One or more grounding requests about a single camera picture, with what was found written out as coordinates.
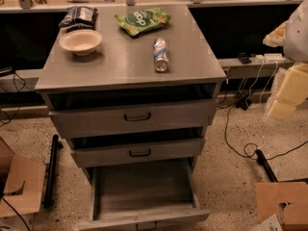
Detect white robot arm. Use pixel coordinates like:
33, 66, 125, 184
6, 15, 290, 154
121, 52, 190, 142
263, 0, 308, 120

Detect grey drawer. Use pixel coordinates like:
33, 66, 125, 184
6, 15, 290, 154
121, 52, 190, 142
71, 138, 205, 168
78, 159, 210, 231
49, 99, 218, 139

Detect black bar left floor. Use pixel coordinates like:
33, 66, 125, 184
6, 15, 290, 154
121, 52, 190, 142
43, 135, 63, 209

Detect grey top drawer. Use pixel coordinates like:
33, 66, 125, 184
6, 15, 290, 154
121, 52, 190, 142
49, 99, 218, 139

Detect white power strip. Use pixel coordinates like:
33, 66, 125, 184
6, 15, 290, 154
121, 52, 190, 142
255, 53, 285, 62

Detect black floor cable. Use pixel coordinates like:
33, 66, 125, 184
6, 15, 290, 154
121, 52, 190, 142
223, 104, 308, 162

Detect grey drawer cabinet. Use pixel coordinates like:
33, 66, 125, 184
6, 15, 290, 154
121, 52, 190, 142
34, 4, 227, 178

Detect beige paper bowl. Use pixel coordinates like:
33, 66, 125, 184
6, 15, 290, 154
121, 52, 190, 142
60, 29, 102, 56

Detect small black device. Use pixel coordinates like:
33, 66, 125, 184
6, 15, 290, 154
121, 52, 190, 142
238, 52, 251, 64

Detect grey bottom drawer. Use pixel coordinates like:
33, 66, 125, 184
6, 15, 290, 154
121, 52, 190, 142
78, 159, 210, 231

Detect black power adapter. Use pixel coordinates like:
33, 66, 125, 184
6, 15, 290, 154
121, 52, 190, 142
236, 97, 252, 111

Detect green chip bag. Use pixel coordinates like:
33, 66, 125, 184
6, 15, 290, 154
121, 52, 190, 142
115, 8, 170, 37

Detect black bar floor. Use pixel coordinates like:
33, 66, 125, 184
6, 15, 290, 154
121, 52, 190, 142
43, 135, 63, 209
256, 149, 277, 182

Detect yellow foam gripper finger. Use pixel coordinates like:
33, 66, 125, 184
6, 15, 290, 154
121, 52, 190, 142
265, 62, 308, 120

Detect grey middle drawer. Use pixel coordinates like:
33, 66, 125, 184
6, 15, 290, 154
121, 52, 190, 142
71, 138, 205, 168

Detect left cardboard box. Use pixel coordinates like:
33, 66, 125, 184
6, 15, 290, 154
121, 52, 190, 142
0, 138, 46, 218

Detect dark blue snack bag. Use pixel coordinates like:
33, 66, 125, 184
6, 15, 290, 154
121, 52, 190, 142
59, 6, 97, 28

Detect right cardboard box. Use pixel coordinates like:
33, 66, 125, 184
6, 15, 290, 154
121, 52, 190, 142
255, 182, 308, 231

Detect black bar right floor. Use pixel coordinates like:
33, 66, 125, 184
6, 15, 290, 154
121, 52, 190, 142
256, 149, 277, 182

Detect white cable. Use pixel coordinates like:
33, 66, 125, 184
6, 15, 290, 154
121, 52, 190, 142
245, 60, 280, 110

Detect silver soda can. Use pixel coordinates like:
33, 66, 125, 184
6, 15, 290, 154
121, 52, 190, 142
153, 38, 169, 72

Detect cardboard box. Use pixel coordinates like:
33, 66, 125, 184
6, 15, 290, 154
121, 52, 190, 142
0, 138, 46, 218
255, 182, 308, 231

